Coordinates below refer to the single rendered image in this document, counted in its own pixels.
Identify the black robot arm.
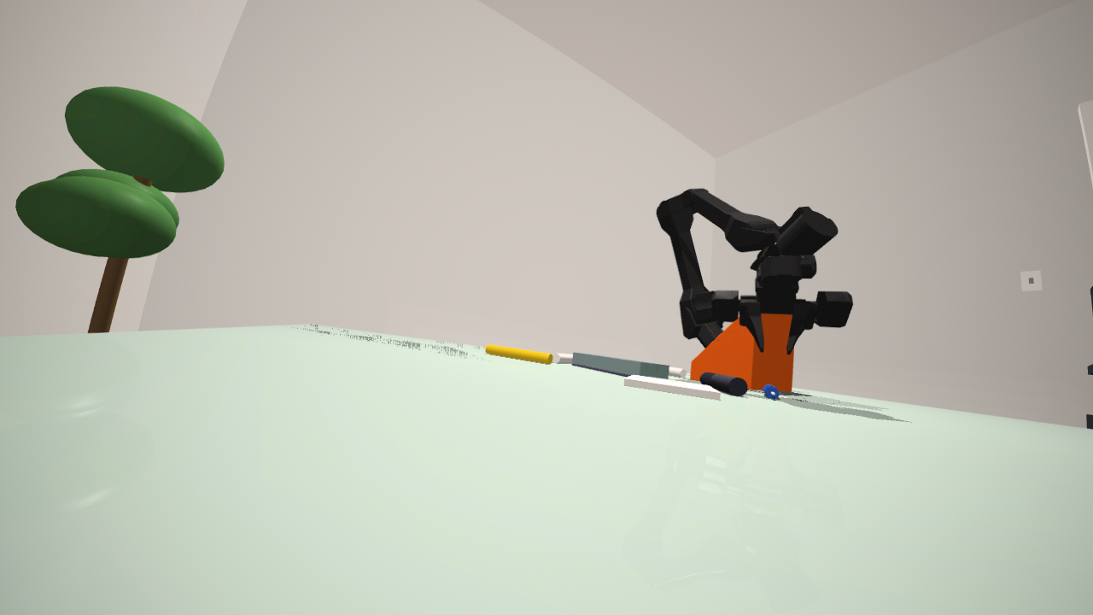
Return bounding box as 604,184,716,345
657,188,839,348

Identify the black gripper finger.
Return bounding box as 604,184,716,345
786,301,818,354
739,301,764,353

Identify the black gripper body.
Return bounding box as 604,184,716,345
712,285,853,328

